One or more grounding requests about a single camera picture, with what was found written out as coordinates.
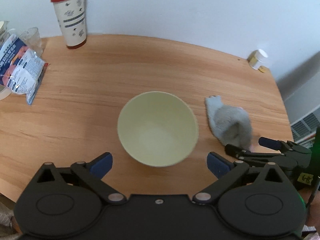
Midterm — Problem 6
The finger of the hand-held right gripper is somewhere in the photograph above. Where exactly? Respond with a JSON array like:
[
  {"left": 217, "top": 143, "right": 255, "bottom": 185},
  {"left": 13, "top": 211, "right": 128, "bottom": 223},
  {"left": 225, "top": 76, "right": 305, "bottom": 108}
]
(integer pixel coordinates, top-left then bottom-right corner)
[
  {"left": 258, "top": 137, "right": 296, "bottom": 154},
  {"left": 224, "top": 143, "right": 278, "bottom": 167}
]

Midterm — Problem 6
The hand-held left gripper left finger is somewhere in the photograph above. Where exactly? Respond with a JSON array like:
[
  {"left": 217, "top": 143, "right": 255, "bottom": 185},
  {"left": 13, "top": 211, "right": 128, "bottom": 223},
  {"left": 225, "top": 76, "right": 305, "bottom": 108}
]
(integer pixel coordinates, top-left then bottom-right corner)
[{"left": 27, "top": 152, "right": 127, "bottom": 204}]

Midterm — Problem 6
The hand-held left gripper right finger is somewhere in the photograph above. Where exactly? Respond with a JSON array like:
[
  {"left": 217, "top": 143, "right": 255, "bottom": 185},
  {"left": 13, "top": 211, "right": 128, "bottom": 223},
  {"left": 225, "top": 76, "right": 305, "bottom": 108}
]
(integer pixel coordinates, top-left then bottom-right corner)
[{"left": 191, "top": 151, "right": 292, "bottom": 204}]

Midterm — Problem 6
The grey and pink cloth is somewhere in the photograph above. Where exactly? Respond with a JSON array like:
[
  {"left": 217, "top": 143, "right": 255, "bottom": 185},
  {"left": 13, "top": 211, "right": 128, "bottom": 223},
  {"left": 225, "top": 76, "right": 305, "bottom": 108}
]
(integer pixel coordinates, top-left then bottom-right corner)
[{"left": 205, "top": 95, "right": 253, "bottom": 148}]

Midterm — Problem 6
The pale yellow bowl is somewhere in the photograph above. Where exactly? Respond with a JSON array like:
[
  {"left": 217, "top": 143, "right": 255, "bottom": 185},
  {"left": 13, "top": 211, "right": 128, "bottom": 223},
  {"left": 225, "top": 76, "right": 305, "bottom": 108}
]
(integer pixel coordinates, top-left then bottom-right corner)
[{"left": 117, "top": 91, "right": 199, "bottom": 168}]

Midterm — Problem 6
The white tower air conditioner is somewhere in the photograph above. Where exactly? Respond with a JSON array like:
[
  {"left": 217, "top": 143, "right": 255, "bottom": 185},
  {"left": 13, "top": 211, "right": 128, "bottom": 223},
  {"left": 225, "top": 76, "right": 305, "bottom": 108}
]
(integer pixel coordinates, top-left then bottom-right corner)
[{"left": 283, "top": 90, "right": 320, "bottom": 146}]

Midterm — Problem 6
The white pill bottle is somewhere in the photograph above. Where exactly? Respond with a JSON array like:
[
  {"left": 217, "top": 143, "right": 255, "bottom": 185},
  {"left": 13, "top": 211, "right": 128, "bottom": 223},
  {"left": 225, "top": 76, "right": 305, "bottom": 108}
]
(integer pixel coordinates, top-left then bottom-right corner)
[{"left": 247, "top": 49, "right": 269, "bottom": 70}]

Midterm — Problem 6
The blue and white snack packet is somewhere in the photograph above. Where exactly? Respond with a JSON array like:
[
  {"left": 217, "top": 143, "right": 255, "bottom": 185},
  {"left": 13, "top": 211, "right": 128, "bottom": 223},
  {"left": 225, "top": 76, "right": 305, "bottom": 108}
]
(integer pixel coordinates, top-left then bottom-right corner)
[{"left": 0, "top": 33, "right": 48, "bottom": 106}]

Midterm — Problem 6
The clear plastic cup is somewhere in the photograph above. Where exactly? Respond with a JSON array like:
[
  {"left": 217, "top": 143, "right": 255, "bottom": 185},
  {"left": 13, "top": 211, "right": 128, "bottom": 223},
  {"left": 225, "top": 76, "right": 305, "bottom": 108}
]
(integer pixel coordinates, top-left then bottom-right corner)
[{"left": 18, "top": 27, "right": 43, "bottom": 56}]

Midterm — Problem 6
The white tumbler with red lid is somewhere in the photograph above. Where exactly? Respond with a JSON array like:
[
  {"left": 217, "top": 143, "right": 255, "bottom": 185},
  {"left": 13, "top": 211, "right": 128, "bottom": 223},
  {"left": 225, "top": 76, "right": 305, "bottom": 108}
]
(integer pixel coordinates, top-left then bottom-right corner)
[{"left": 50, "top": 0, "right": 88, "bottom": 50}]

